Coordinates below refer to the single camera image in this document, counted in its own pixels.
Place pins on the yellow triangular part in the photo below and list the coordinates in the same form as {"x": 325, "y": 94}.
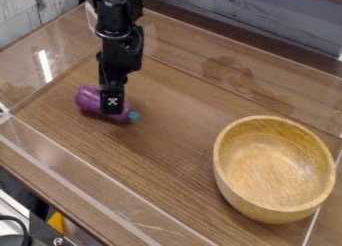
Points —
{"x": 56, "y": 222}

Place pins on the brown wooden bowl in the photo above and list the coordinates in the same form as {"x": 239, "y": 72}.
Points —
{"x": 274, "y": 169}

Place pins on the purple toy eggplant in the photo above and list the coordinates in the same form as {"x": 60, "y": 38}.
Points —
{"x": 87, "y": 99}

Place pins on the clear acrylic corner bracket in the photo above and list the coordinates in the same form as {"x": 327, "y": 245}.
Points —
{"x": 91, "y": 16}

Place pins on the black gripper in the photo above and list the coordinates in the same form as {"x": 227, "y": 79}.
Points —
{"x": 119, "y": 59}

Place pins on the clear acrylic tray wall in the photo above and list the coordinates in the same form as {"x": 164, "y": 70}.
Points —
{"x": 135, "y": 182}

